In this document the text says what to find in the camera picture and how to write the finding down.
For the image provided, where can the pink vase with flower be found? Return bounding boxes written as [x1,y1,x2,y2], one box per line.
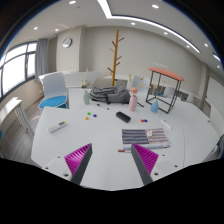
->
[128,87,140,112]

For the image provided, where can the grey pink striped towel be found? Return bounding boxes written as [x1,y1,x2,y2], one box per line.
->
[121,127,171,150]

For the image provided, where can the white flat bar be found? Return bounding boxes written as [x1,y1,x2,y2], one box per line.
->
[161,118,173,130]

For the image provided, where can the grey curtain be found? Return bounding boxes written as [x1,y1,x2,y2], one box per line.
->
[34,38,50,83]

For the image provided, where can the white chair with blue seat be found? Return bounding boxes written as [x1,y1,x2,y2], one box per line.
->
[37,72,70,111]

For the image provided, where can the wooden coat rack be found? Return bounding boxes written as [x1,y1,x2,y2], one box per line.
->
[106,29,125,87]

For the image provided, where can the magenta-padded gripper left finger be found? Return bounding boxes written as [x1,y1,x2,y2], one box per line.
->
[42,143,93,186]

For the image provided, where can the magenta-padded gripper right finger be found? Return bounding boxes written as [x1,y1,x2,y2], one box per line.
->
[130,142,184,186]

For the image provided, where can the window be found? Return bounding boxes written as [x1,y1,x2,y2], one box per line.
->
[0,40,38,98]

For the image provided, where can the grey backpack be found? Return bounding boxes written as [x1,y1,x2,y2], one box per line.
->
[89,84,132,105]

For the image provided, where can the white remote control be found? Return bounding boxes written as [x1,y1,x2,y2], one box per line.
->
[47,120,68,134]

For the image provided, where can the blue vase with flowers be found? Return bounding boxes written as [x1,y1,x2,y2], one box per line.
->
[149,81,165,114]

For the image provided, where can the ceiling lights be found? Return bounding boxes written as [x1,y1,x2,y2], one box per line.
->
[32,0,222,63]

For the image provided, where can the green vase with dried stems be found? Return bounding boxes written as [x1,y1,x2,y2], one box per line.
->
[80,67,92,106]

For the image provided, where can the black marker pen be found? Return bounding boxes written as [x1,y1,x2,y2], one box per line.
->
[96,103,110,111]

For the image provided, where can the black-framed orange-topped side table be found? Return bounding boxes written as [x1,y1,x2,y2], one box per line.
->
[145,67,185,115]

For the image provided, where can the round wall clock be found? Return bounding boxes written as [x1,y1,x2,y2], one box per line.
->
[61,37,73,49]

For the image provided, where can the black rectangular box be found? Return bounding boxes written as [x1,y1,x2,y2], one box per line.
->
[115,111,132,123]

